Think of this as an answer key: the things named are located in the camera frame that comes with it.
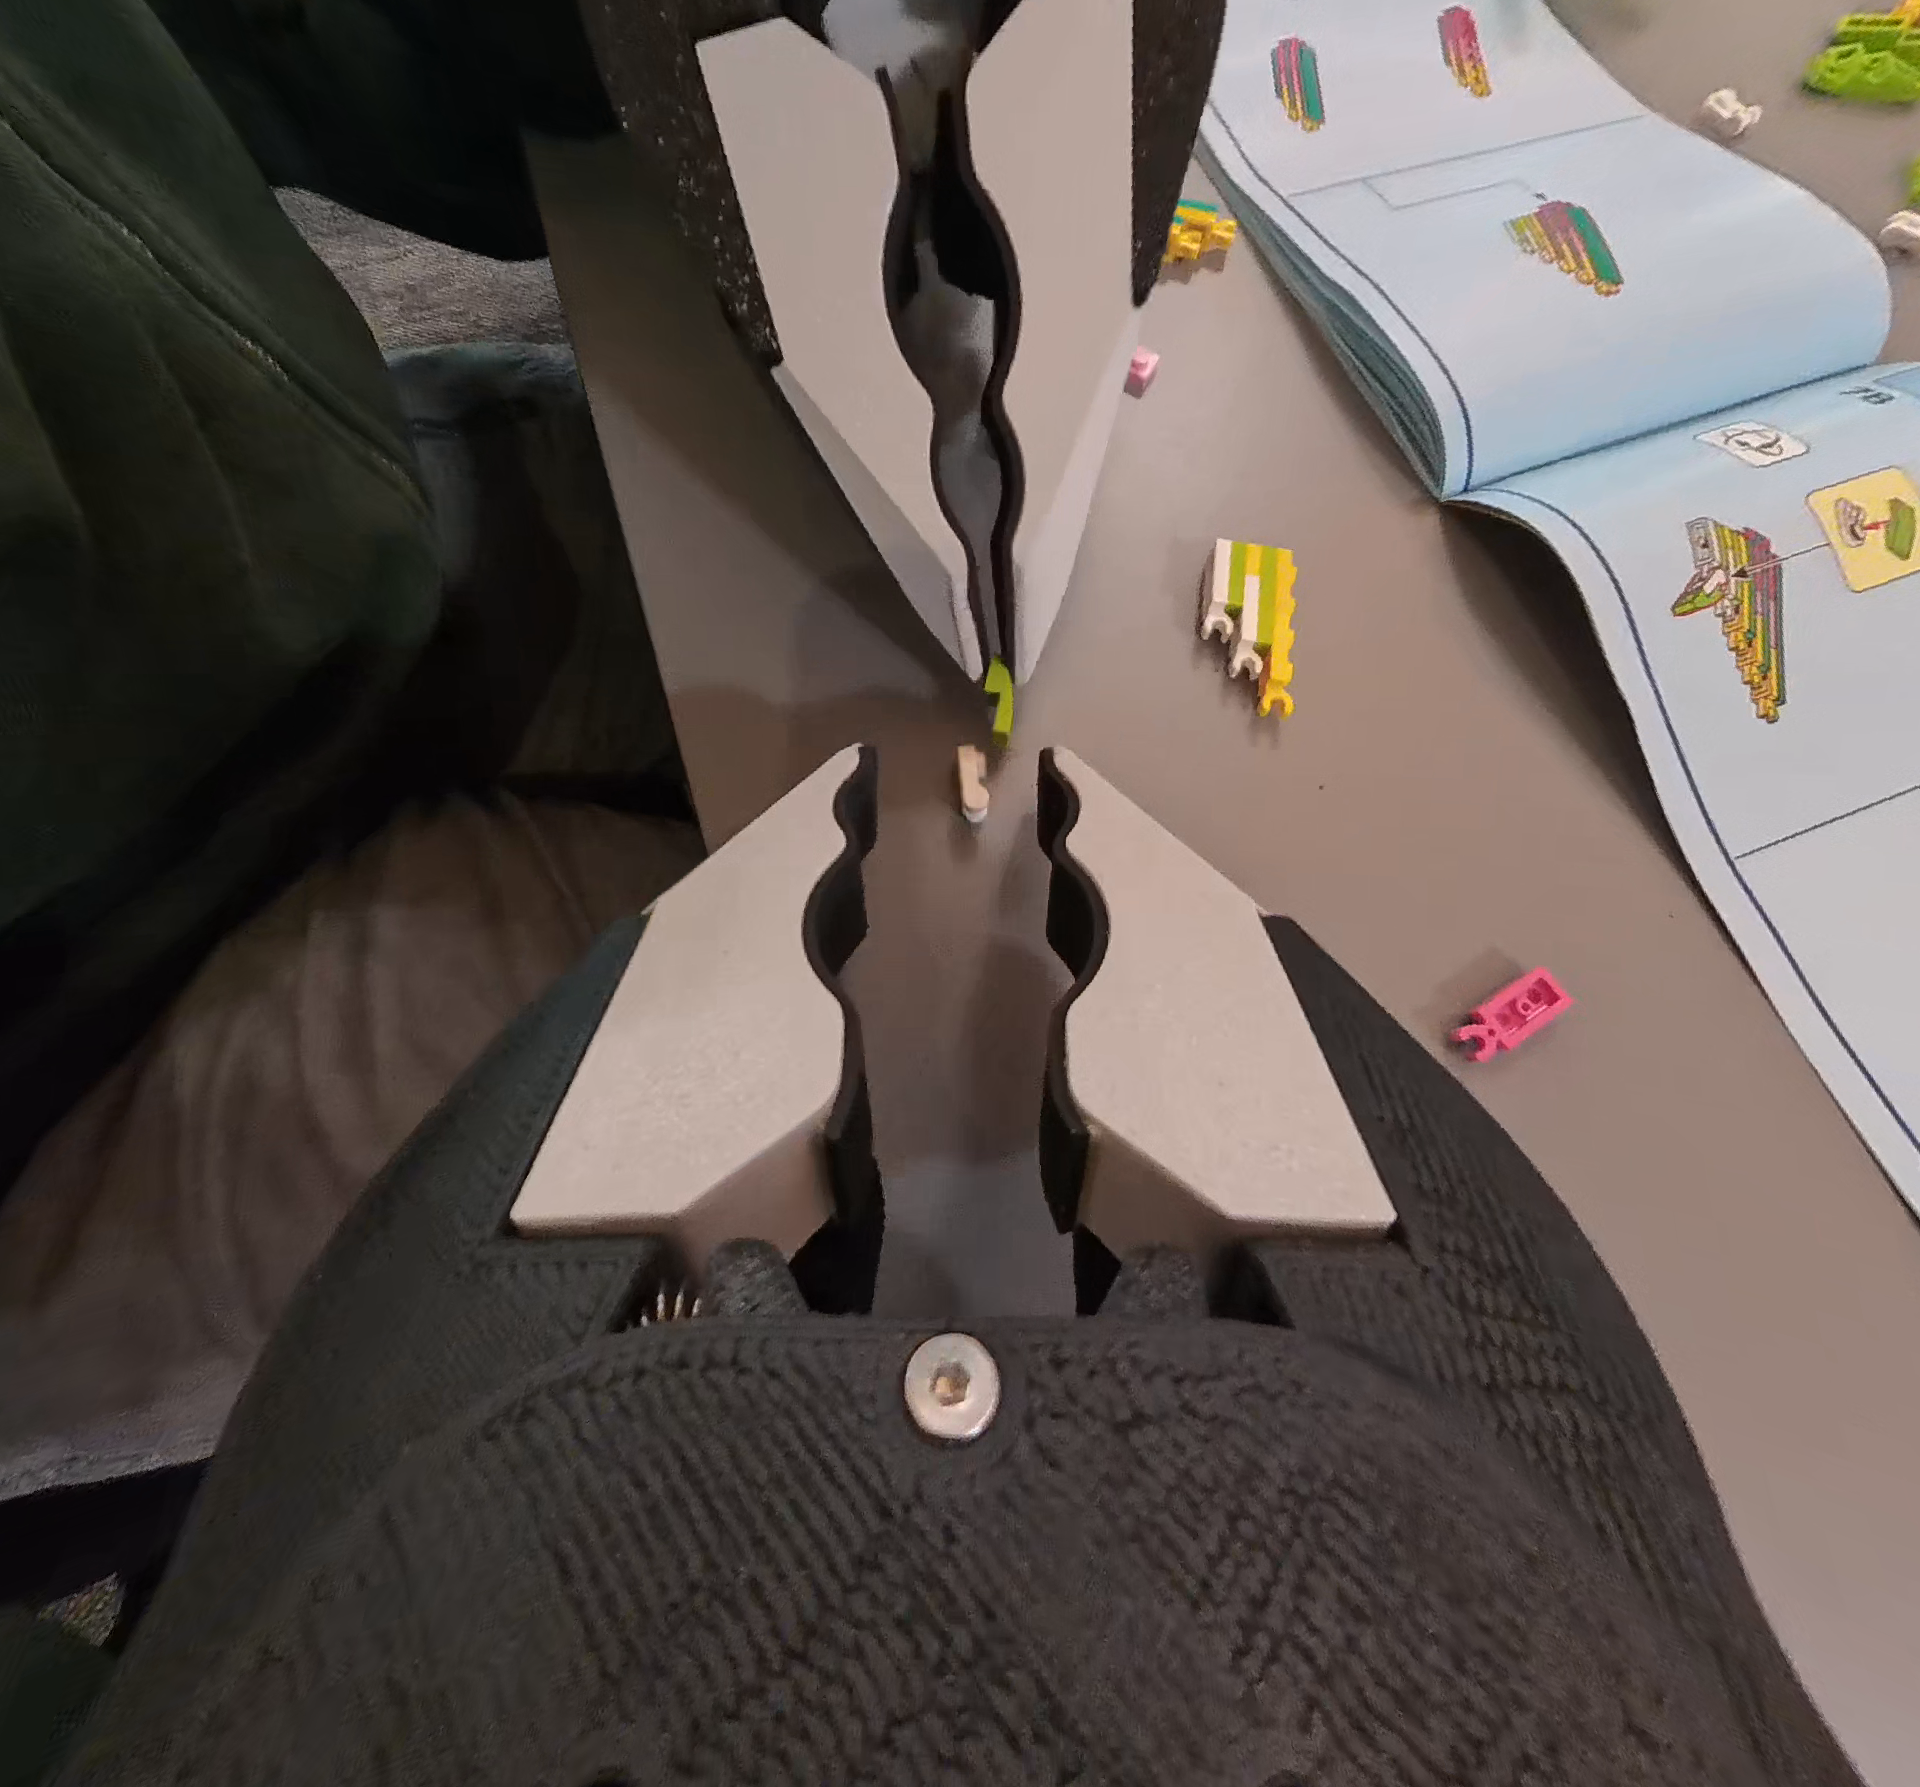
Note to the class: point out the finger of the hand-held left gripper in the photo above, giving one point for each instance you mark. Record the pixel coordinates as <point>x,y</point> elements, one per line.
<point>810,241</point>
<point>1069,241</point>

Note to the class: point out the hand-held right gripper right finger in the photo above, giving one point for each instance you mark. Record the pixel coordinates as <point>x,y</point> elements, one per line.
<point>1201,1066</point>

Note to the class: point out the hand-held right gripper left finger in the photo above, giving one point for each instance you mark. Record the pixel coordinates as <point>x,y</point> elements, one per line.
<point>704,1053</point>

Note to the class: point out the small off-white lego piece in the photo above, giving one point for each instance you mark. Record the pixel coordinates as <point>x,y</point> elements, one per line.
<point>971,782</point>

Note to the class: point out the small lime green lego piece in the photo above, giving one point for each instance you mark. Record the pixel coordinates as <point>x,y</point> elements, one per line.
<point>998,707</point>

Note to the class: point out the yellow lego clip piece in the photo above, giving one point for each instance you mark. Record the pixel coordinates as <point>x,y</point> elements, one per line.
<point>1201,232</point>

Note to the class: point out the tiny pink lego brick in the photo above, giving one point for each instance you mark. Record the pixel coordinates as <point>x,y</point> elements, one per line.
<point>1142,372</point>

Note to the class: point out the pink lego clip plate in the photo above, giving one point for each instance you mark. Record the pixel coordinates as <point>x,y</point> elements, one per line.
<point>1514,1015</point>

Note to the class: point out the white lime yellow lego assembly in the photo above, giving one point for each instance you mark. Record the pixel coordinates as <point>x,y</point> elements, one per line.
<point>1253,610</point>

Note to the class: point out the lego instruction booklet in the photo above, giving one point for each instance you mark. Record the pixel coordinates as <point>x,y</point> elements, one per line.
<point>1575,362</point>

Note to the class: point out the white lego clip piece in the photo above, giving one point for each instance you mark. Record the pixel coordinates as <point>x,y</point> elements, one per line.
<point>1732,114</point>
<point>1902,231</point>

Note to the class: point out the lime and yellow lego assembly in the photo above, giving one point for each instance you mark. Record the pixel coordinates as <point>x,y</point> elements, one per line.
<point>1867,57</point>

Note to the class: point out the dark green sweatshirt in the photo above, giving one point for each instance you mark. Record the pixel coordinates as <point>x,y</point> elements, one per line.
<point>179,391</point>

